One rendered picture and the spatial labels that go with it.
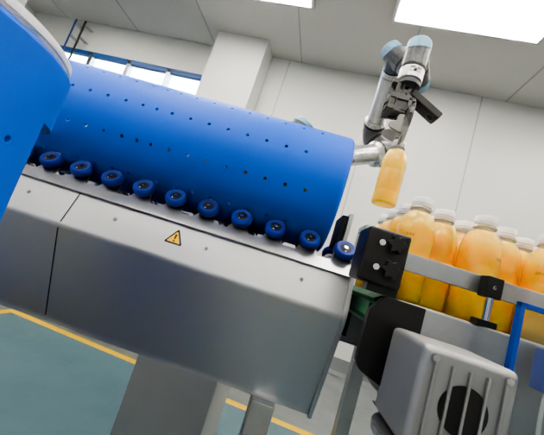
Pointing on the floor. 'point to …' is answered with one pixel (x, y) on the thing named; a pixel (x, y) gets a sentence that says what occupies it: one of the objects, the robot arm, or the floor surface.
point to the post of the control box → (342, 424)
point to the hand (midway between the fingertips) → (399, 143)
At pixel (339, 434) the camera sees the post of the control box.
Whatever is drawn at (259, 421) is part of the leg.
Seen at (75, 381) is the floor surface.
